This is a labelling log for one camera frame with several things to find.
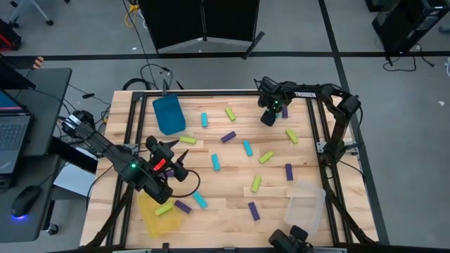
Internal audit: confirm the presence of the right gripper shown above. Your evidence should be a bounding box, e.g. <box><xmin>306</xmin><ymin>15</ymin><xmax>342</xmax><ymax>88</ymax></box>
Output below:
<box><xmin>257</xmin><ymin>77</ymin><xmax>293</xmax><ymax>127</ymax></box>

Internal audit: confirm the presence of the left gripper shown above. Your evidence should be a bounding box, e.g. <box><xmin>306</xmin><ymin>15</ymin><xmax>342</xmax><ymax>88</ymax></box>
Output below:
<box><xmin>145</xmin><ymin>135</ymin><xmax>190</xmax><ymax>183</ymax></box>

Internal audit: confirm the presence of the blue plastic bin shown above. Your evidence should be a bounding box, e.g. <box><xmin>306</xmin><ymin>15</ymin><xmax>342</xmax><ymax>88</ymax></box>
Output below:
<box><xmin>151</xmin><ymin>93</ymin><xmax>187</xmax><ymax>136</ymax></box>

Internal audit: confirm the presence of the yellow plastic bin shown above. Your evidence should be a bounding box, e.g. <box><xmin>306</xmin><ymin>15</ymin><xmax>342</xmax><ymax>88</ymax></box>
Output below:
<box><xmin>136</xmin><ymin>191</ymin><xmax>184</xmax><ymax>240</ymax></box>

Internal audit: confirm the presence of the clear plastic bin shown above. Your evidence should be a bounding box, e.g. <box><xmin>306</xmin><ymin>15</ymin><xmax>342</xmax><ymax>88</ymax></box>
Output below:
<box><xmin>283</xmin><ymin>179</ymin><xmax>327</xmax><ymax>235</ymax></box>

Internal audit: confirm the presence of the black flat panel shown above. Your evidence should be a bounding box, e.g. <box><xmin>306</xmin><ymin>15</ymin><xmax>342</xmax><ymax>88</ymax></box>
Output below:
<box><xmin>47</xmin><ymin>136</ymin><xmax>99</xmax><ymax>174</ymax></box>

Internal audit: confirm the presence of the black folding room divider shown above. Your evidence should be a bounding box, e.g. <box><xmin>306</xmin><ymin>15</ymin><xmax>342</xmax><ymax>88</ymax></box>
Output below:
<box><xmin>138</xmin><ymin>0</ymin><xmax>266</xmax><ymax>60</ymax></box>

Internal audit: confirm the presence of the white paper sheet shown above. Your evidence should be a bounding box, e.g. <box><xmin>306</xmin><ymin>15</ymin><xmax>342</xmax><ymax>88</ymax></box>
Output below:
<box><xmin>52</xmin><ymin>146</ymin><xmax>98</xmax><ymax>197</ymax></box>

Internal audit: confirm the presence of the black side desk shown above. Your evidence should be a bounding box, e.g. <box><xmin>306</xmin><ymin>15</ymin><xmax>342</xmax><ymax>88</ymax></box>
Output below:
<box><xmin>0</xmin><ymin>67</ymin><xmax>73</xmax><ymax>244</ymax></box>

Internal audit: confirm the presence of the black computer mouse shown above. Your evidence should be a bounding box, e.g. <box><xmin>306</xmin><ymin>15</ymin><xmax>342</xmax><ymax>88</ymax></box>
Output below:
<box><xmin>10</xmin><ymin>185</ymin><xmax>41</xmax><ymax>219</ymax></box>

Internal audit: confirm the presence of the black laptop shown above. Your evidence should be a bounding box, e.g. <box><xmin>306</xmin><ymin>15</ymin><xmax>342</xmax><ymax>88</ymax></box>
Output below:
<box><xmin>0</xmin><ymin>89</ymin><xmax>35</xmax><ymax>176</ymax></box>

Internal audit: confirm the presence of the black equipment cart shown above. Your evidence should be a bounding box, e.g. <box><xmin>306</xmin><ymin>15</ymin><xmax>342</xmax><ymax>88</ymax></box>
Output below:
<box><xmin>364</xmin><ymin>0</ymin><xmax>450</xmax><ymax>56</ymax></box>

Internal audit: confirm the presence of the person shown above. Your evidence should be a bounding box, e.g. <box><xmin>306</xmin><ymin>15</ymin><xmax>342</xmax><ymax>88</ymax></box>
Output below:
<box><xmin>0</xmin><ymin>52</ymin><xmax>37</xmax><ymax>91</ymax></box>

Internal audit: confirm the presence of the grey chair base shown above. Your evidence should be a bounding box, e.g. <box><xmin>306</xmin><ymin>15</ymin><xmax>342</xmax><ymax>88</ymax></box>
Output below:
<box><xmin>8</xmin><ymin>0</ymin><xmax>71</xmax><ymax>27</ymax></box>

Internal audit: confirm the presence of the red and black bag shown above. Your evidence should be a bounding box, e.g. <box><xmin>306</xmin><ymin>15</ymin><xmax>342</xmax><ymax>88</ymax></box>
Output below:
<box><xmin>0</xmin><ymin>19</ymin><xmax>23</xmax><ymax>52</ymax></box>

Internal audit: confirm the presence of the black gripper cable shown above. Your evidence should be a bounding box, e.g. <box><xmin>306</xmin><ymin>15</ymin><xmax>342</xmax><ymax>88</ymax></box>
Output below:
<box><xmin>171</xmin><ymin>169</ymin><xmax>202</xmax><ymax>199</ymax></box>

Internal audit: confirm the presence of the silver mounting bracket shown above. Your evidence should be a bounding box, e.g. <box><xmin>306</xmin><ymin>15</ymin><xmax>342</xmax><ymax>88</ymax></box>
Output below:
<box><xmin>315</xmin><ymin>139</ymin><xmax>358</xmax><ymax>155</ymax></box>

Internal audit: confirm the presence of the black cable bundle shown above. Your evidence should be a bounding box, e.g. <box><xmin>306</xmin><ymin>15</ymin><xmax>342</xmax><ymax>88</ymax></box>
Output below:
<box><xmin>121</xmin><ymin>63</ymin><xmax>184</xmax><ymax>92</ymax></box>

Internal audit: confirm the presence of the black camera device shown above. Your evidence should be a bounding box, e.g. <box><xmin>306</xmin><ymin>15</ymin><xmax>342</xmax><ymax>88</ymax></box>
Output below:
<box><xmin>268</xmin><ymin>224</ymin><xmax>314</xmax><ymax>253</ymax></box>

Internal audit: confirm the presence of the black power cable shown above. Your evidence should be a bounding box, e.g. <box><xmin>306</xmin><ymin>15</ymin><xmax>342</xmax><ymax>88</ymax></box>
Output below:
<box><xmin>382</xmin><ymin>52</ymin><xmax>437</xmax><ymax>73</ymax></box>

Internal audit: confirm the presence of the yellow cable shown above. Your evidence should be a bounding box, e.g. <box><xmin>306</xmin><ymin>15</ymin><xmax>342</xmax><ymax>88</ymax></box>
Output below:
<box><xmin>124</xmin><ymin>2</ymin><xmax>142</xmax><ymax>30</ymax></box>

